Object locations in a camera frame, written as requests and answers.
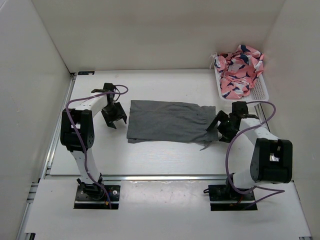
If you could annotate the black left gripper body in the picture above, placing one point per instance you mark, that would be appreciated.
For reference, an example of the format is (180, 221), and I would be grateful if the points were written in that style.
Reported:
(111, 111)

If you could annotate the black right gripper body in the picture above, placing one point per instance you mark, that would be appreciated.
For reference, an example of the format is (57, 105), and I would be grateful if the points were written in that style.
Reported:
(227, 124)

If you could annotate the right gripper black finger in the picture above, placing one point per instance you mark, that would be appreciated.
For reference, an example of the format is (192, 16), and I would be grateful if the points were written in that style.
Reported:
(220, 118)
(227, 137)

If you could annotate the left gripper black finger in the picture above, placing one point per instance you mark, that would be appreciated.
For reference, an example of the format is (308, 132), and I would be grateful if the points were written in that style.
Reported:
(121, 115)
(109, 119)

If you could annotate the grey shorts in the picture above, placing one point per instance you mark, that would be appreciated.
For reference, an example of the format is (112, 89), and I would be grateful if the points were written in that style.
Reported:
(181, 122)

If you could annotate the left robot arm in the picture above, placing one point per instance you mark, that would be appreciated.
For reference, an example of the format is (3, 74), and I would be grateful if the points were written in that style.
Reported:
(77, 132)

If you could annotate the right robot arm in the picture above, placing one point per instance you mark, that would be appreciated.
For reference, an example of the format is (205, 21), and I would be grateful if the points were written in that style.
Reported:
(272, 158)

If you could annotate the pink patterned shorts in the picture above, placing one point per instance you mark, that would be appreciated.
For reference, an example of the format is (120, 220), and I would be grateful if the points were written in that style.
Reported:
(238, 72)

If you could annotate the white plastic basket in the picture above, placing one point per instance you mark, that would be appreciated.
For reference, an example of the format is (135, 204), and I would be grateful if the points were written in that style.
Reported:
(258, 93)

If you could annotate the aluminium right side rail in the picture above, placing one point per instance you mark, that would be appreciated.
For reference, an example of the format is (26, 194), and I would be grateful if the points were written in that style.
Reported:
(263, 119)

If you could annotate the aluminium rail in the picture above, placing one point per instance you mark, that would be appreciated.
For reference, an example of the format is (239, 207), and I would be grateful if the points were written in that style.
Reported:
(47, 165)
(263, 119)
(166, 177)

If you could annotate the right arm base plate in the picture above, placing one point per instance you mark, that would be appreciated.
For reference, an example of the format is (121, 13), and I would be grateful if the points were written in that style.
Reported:
(224, 198)

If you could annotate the aluminium front rail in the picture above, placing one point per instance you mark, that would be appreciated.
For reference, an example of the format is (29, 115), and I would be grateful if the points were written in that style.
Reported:
(166, 177)

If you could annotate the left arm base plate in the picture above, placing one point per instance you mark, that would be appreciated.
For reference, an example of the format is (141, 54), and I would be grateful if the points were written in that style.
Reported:
(86, 202)

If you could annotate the aluminium left side rail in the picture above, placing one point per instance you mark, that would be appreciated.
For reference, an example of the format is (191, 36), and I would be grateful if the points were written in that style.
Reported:
(47, 165)

